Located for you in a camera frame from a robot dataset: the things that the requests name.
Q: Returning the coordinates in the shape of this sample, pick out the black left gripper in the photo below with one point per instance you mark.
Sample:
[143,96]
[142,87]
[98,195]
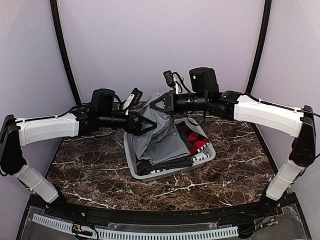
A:
[137,130]

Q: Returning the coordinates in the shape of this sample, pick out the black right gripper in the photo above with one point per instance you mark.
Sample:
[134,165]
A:
[169,98]

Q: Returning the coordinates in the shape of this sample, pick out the grey long sleeve shirt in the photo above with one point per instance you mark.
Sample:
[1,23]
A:
[162,145]

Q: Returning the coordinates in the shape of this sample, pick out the light grey plastic basket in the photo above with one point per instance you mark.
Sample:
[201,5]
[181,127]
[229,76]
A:
[199,159]

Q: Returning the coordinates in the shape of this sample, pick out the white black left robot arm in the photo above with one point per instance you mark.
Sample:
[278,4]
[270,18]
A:
[105,110]

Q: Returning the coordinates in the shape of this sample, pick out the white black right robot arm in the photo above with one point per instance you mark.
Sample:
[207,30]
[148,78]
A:
[236,106]

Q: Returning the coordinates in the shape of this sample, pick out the black striped shirt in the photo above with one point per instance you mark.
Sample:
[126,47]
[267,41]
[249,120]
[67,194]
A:
[144,167]

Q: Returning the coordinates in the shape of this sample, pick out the red black plaid shirt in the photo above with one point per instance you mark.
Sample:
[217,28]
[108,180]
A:
[196,141]

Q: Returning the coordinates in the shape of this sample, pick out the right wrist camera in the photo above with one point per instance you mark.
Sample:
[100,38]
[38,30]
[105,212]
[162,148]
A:
[173,81]

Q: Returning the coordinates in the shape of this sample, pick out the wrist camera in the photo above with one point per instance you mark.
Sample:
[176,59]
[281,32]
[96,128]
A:
[173,81]
[133,99]

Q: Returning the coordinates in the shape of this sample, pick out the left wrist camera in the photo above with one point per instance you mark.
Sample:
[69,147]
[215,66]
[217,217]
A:
[133,99]

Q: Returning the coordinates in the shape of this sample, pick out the white slotted cable duct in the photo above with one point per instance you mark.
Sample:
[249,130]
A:
[118,231]

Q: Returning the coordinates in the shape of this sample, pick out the black right frame post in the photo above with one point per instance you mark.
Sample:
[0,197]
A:
[260,46]

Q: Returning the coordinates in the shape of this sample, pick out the black frame post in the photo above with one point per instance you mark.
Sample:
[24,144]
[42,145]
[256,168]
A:
[63,51]
[260,46]

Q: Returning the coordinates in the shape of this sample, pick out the black left frame post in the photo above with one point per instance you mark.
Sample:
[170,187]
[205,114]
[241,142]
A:
[63,51]

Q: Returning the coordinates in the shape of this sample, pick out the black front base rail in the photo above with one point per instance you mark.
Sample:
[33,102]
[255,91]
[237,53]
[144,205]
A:
[240,214]

